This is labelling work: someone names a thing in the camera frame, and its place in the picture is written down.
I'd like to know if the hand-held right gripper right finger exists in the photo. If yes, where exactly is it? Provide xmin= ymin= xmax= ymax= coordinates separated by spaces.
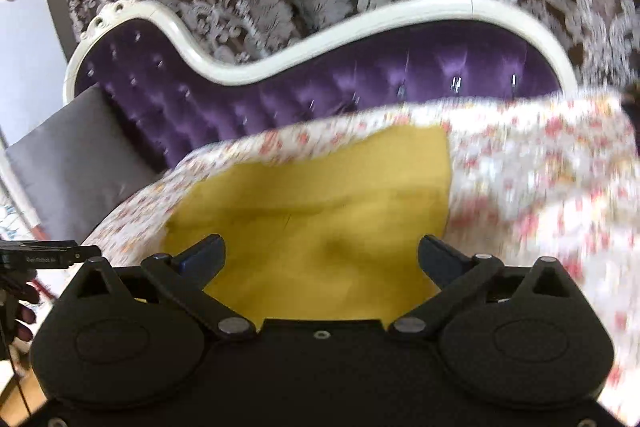
xmin=388 ymin=235 xmax=582 ymax=341

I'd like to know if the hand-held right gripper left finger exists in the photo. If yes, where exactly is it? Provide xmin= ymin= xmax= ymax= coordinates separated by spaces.
xmin=61 ymin=234 xmax=257 ymax=341

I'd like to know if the yellow knitted cloth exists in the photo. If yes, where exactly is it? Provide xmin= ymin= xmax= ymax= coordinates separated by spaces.
xmin=160 ymin=124 xmax=456 ymax=329

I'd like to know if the person's left hand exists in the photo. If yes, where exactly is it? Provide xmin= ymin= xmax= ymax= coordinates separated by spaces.
xmin=9 ymin=269 xmax=42 ymax=344

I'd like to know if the grey pillow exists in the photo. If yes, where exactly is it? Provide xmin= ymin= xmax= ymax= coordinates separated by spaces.
xmin=5 ymin=84 xmax=167 ymax=246

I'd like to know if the floral bed blanket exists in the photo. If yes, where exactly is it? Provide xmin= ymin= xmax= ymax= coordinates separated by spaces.
xmin=82 ymin=89 xmax=640 ymax=424

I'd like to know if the purple tufted sofa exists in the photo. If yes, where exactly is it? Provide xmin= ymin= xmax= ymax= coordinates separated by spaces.
xmin=62 ymin=0 xmax=581 ymax=172

